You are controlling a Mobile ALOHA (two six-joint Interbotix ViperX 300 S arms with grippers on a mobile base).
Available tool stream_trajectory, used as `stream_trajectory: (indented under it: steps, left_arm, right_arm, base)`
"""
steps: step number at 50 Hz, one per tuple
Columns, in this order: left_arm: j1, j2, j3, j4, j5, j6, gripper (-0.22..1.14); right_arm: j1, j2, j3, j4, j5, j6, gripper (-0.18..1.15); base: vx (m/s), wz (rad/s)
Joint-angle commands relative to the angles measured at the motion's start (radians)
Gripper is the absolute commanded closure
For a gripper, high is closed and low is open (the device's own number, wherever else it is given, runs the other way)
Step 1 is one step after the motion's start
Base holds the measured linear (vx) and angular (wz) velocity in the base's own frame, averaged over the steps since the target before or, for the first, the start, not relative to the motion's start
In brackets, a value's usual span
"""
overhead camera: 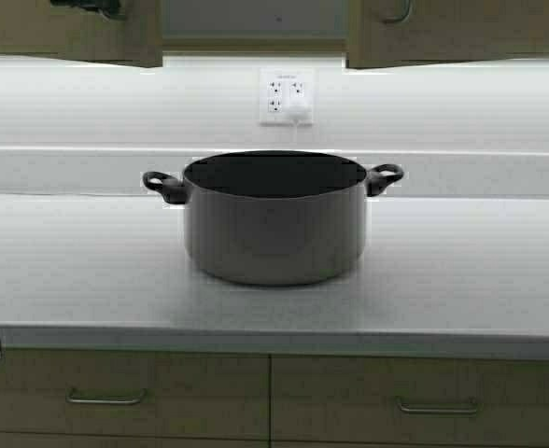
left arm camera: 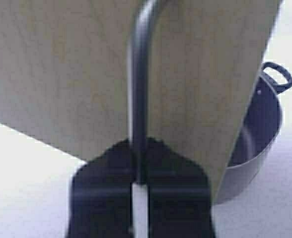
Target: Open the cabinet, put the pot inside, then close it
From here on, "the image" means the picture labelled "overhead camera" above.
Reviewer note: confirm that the grey pot with black handles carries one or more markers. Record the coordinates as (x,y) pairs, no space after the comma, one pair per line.
(274,217)

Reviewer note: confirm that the cabinet door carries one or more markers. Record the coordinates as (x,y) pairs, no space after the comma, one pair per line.
(385,34)
(116,32)

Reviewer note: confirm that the white plug adapter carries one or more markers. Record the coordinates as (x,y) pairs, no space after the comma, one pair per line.
(298,111)

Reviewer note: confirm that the right drawer front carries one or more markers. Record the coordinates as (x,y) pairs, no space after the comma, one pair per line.
(353,399)

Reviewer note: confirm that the left drawer front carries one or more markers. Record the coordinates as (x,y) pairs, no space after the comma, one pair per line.
(190,396)

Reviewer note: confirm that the white wall outlet plate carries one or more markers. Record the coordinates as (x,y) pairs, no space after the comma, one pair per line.
(277,87)

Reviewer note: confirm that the right drawer metal handle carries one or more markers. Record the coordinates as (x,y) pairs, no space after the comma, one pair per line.
(455,409)

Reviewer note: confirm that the drawer metal handle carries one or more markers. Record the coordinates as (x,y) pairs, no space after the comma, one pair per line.
(80,397)
(455,409)

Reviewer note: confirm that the left drawer metal handle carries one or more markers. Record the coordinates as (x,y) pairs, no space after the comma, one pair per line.
(80,397)

